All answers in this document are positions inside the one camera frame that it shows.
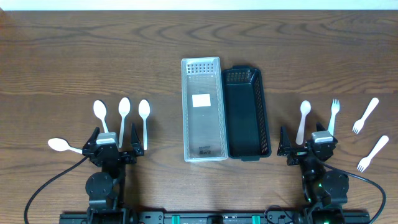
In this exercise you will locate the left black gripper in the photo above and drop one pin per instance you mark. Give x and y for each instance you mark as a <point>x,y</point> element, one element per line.
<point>130,158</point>

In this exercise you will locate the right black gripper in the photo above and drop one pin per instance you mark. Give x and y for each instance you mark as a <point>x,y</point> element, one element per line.
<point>285,149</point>

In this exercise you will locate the white plastic spoon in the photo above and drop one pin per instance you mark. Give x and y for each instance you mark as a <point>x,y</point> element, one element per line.
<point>124,109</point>
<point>60,145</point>
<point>305,108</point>
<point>99,110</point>
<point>144,112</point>

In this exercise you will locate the white plastic fork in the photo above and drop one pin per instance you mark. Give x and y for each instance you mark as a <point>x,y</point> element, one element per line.
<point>365,162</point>
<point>335,108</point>
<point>358,125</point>

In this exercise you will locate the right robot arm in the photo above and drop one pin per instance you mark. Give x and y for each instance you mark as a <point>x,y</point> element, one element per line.
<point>324,190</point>

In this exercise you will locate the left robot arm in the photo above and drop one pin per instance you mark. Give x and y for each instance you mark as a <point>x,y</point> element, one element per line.
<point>106,188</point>

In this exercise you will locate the black plastic basket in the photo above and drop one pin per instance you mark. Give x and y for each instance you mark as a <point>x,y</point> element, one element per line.
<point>246,114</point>

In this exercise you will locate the clear plastic basket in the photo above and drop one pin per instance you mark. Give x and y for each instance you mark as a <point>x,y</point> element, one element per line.
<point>204,127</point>

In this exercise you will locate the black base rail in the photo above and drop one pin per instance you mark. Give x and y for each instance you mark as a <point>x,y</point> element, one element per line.
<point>271,216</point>

